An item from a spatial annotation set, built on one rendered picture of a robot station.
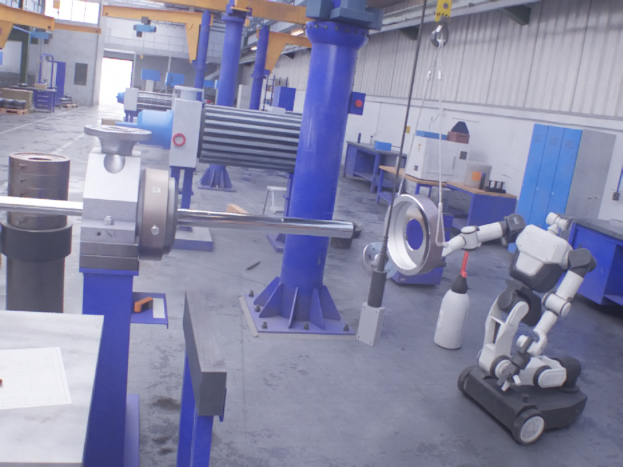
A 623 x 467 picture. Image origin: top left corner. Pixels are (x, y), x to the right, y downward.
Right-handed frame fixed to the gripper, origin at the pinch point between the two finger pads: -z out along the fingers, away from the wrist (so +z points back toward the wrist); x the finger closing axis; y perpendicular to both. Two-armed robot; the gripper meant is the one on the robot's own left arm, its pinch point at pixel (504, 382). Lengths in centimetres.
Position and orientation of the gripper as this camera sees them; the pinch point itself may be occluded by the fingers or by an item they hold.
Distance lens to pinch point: 309.1
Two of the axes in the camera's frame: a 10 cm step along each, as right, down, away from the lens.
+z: 6.1, -7.9, 1.0
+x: -5.0, -4.8, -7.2
